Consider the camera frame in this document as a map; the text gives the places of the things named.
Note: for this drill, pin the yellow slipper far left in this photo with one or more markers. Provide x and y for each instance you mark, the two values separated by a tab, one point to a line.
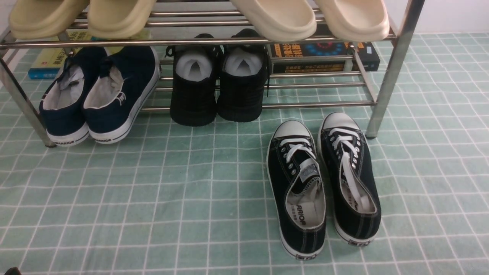
38	19

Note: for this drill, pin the black shoe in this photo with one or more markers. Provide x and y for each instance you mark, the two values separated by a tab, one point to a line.
244	76
194	77

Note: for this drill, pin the navy sneaker left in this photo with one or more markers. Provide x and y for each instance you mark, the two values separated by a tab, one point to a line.
61	104

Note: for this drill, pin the cream slipper inner right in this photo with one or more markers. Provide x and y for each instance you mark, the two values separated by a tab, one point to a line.
279	20

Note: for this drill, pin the yellow slipper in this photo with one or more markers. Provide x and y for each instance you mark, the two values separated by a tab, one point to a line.
38	19
118	19

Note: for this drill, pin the black book stack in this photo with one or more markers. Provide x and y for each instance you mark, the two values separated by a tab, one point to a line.
321	57

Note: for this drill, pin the black shoe left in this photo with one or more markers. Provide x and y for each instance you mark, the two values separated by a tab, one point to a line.
194	77

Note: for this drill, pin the yellow blue book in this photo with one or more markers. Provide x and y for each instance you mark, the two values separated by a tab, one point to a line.
49	61

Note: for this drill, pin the cream slipper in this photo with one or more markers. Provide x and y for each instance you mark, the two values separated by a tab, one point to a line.
356	20
279	20

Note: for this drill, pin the cream slipper far right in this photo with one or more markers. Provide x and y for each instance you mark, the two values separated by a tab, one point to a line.
356	20

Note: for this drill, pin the black shoe right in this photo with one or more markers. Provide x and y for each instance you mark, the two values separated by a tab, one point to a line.
244	76

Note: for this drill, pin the black canvas sneaker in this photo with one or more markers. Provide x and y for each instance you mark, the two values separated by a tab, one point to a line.
344	151
297	186

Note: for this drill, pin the navy sneaker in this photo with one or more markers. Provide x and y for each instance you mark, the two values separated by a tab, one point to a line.
125	82
61	104

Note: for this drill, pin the metal shoe rack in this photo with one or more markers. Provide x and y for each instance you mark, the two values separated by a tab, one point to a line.
400	40

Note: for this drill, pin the navy sneaker right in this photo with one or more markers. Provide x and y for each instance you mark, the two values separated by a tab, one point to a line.
125	82

